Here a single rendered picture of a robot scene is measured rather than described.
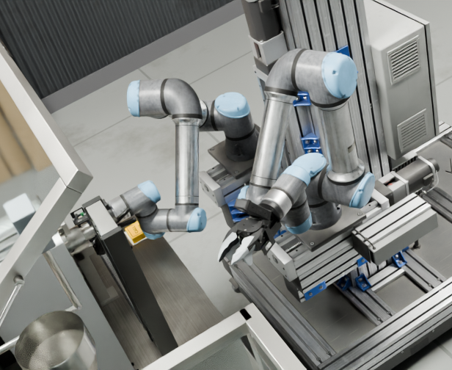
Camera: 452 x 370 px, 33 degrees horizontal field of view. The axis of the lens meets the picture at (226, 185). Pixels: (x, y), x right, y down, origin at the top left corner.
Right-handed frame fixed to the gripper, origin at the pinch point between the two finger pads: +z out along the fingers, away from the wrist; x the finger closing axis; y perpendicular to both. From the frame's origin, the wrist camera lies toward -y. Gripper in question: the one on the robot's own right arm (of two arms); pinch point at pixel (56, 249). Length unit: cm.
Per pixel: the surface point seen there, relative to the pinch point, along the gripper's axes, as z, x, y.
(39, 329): 9, 71, 41
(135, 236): -24.1, -7.0, -16.6
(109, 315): -4.3, 16.7, -19.0
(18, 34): -40, -268, -50
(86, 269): -4.9, 11.3, -3.2
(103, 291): -6.0, 11.3, -14.2
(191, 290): -29.1, 25.1, -19.0
